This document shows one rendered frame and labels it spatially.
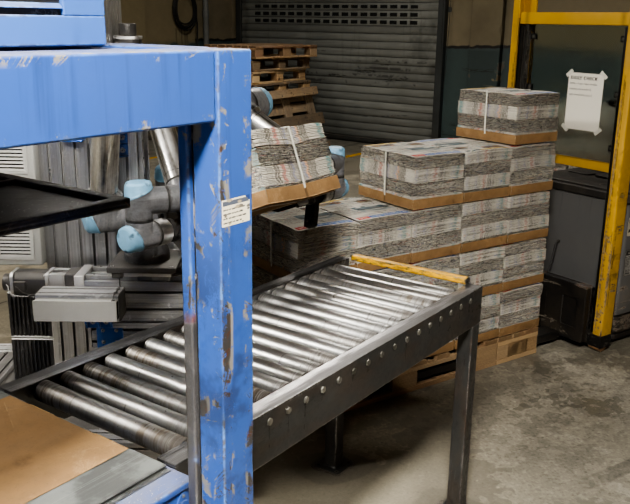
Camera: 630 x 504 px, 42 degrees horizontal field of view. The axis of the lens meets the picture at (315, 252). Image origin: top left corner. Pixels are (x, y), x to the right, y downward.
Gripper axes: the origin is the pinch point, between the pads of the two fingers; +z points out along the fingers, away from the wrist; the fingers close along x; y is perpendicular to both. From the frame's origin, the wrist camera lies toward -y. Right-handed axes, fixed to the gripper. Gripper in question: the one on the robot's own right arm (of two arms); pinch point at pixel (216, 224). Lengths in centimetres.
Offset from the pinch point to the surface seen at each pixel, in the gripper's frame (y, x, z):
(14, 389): -24, -8, -83
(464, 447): -92, -34, 45
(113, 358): -25, -11, -58
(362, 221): -13, 10, 90
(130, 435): -38, -37, -78
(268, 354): -36, -36, -32
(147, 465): -41, -51, -87
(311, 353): -39, -44, -25
